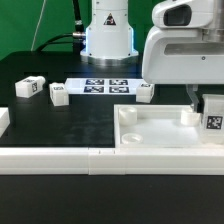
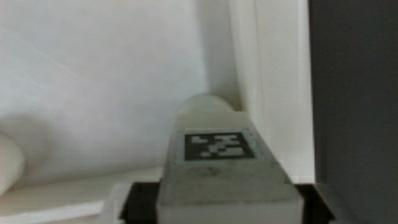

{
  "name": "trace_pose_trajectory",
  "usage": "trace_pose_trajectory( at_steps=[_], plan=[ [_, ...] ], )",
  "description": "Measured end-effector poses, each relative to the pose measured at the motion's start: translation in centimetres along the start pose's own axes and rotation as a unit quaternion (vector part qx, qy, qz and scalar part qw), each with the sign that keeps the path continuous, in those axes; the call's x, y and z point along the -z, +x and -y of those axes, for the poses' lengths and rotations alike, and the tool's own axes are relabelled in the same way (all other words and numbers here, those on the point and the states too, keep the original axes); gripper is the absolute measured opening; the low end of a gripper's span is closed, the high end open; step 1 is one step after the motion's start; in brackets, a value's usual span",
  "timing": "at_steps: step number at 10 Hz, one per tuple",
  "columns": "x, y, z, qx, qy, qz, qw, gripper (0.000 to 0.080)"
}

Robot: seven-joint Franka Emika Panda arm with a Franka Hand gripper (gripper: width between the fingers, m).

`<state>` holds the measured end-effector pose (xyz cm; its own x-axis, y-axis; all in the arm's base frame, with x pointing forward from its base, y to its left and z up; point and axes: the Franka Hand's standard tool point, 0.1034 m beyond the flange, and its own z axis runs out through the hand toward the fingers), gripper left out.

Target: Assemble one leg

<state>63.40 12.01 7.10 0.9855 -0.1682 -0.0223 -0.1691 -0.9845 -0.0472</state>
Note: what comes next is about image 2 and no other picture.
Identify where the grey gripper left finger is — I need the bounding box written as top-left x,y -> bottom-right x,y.
103,182 -> 160,224

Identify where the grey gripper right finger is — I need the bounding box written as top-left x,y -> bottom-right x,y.
295,184 -> 336,224

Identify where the white right fence piece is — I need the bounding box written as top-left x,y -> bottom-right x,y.
256,0 -> 315,183

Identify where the white square table top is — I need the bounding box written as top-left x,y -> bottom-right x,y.
0,0 -> 246,224

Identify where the white table leg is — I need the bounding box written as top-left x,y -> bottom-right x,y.
157,95 -> 304,224

